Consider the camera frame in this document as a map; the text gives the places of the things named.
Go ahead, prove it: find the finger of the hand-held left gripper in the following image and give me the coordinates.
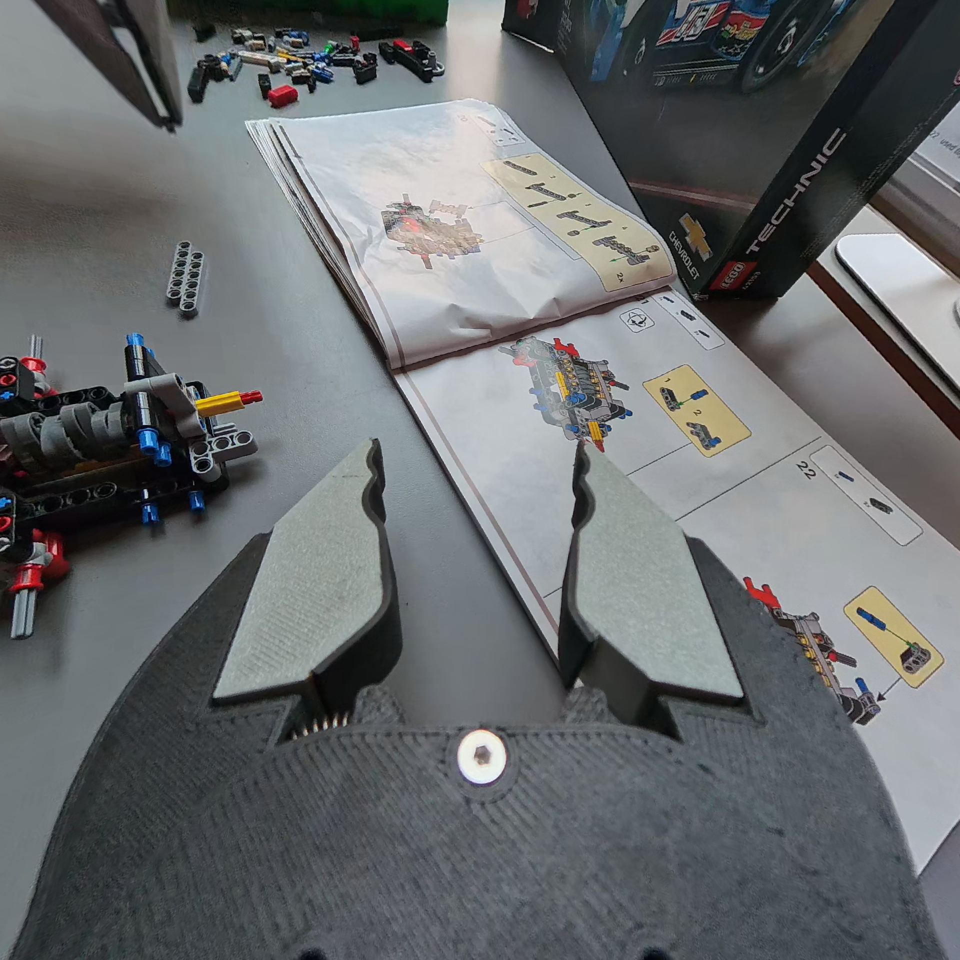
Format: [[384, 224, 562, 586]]
[[48, 0, 185, 135]]

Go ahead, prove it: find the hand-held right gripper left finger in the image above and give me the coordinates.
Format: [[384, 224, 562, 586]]
[[212, 437, 404, 706]]

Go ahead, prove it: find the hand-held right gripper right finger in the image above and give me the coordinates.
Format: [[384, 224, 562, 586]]
[[558, 442, 746, 732]]

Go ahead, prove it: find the pile of lego pieces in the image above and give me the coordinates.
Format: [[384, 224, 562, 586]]
[[187, 26, 445, 106]]

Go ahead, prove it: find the lego chassis assembly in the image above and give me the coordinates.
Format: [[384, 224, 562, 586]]
[[0, 332, 265, 640]]

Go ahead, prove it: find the lego instruction booklet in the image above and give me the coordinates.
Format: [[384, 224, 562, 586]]
[[246, 99, 960, 875]]

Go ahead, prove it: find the lego set box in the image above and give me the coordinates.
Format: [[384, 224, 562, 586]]
[[501, 0, 960, 301]]

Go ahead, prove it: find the green plastic bin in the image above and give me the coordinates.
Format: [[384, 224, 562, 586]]
[[168, 0, 451, 27]]

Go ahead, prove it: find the white monitor stand base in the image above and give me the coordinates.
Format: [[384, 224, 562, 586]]
[[834, 232, 960, 391]]

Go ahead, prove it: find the printed paper sheet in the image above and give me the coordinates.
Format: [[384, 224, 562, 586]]
[[911, 97, 960, 196]]

